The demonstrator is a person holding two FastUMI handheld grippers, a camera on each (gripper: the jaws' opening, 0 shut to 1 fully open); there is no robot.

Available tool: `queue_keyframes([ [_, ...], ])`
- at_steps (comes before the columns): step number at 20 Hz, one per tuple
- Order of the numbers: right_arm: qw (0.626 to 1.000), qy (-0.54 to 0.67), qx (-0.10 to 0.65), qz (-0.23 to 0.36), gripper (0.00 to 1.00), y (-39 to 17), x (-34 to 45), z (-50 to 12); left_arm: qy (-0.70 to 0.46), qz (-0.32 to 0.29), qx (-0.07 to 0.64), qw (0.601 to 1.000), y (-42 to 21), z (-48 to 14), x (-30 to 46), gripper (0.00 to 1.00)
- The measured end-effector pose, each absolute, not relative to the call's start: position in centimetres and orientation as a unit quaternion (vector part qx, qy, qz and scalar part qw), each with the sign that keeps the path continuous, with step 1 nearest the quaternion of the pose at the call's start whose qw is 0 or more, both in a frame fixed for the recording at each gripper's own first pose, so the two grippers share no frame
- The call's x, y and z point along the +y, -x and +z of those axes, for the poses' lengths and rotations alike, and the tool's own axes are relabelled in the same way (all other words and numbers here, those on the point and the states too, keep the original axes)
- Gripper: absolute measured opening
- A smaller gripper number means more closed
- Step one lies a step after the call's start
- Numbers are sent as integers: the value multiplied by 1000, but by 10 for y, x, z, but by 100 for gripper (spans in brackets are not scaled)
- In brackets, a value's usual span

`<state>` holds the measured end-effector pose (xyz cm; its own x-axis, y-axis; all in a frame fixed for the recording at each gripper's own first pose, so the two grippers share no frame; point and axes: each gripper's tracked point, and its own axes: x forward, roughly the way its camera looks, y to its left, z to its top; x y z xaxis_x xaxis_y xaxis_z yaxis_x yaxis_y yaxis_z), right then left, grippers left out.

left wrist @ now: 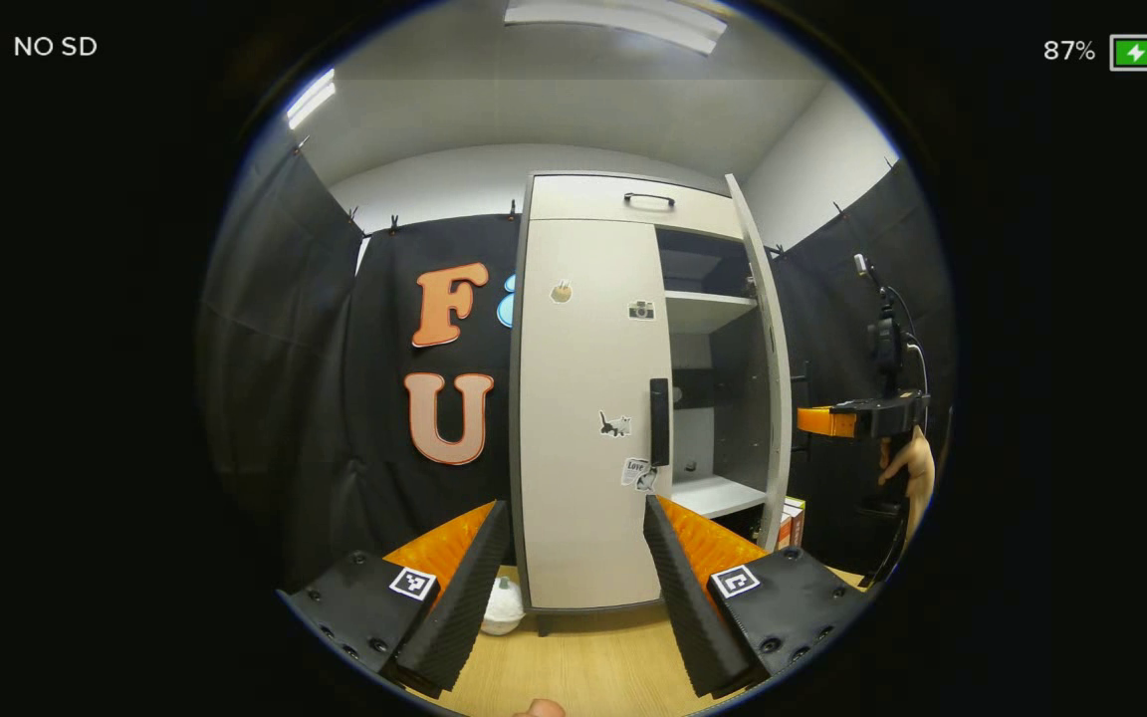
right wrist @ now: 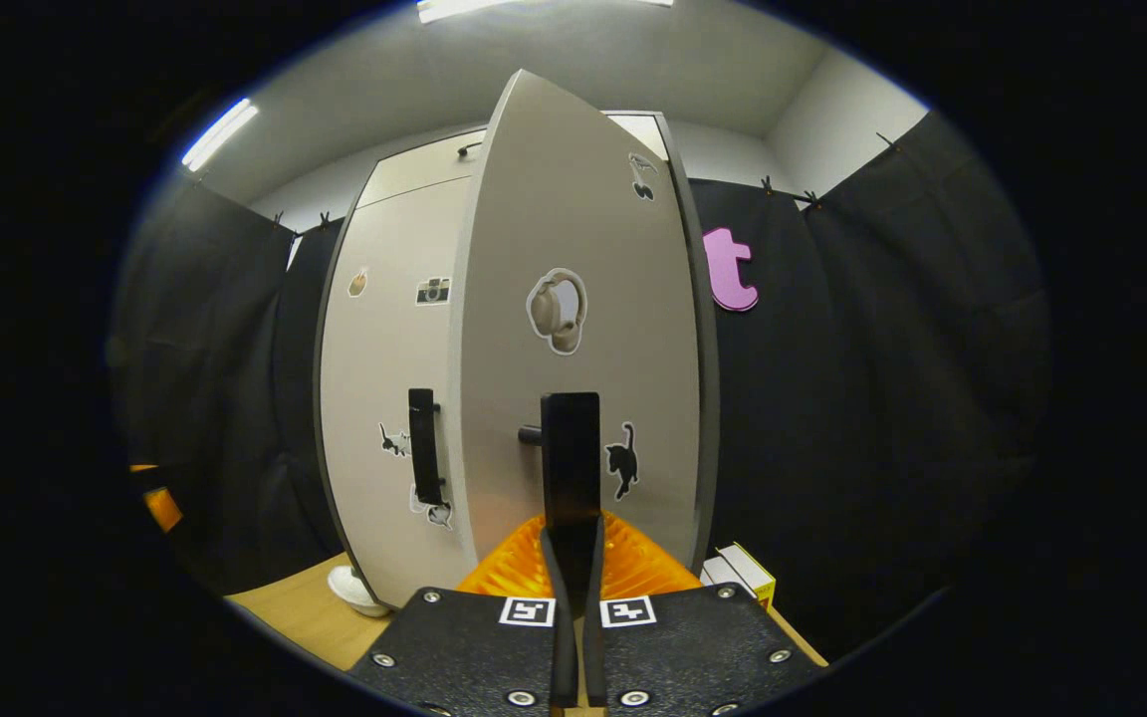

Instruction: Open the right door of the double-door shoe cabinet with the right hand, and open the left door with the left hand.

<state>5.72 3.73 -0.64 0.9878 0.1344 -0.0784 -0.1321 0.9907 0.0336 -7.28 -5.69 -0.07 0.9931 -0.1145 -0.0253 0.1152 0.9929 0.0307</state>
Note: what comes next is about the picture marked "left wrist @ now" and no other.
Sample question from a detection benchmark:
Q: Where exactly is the white round bowl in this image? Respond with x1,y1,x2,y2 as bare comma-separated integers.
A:
479,576,527,636

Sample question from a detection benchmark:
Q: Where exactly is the long ceiling light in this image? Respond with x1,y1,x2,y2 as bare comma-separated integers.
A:
504,0,729,56
285,68,338,130

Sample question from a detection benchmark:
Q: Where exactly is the white double-door shoe cabinet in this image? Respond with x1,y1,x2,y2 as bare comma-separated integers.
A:
509,171,794,636

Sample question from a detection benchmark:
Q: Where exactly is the black backdrop cloth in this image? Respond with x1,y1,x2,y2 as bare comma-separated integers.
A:
197,139,955,591

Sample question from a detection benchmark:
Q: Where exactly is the white shoe cabinet door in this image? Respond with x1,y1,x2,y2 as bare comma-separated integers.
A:
725,174,795,555
519,217,676,610

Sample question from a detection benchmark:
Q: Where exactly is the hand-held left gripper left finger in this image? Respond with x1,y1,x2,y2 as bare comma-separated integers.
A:
277,500,513,696

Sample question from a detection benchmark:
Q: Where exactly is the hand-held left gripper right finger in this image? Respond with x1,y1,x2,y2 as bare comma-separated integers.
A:
643,494,874,699

